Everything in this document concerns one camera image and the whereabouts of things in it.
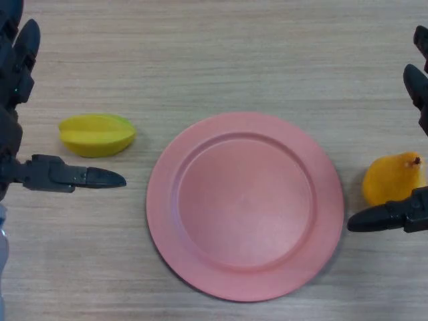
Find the yellow starfruit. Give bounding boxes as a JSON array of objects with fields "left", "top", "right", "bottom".
[{"left": 58, "top": 113, "right": 138, "bottom": 159}]

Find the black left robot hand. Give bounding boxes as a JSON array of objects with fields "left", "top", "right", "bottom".
[{"left": 0, "top": 0, "right": 128, "bottom": 201}]

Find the pink round plate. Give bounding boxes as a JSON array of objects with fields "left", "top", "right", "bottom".
[{"left": 146, "top": 112, "right": 345, "bottom": 303}]

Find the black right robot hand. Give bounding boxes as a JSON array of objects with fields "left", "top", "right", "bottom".
[{"left": 347, "top": 25, "right": 428, "bottom": 234}]

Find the orange yellow pear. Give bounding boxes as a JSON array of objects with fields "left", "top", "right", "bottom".
[{"left": 362, "top": 152, "right": 428, "bottom": 206}]

